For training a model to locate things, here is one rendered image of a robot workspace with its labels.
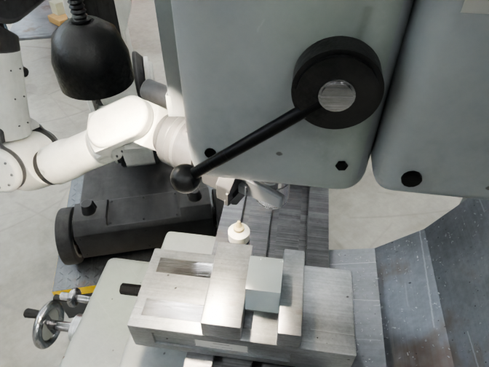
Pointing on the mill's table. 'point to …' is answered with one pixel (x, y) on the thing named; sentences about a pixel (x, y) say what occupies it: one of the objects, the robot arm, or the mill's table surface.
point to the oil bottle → (239, 234)
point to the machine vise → (327, 294)
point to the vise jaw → (227, 292)
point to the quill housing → (276, 83)
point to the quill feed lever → (311, 100)
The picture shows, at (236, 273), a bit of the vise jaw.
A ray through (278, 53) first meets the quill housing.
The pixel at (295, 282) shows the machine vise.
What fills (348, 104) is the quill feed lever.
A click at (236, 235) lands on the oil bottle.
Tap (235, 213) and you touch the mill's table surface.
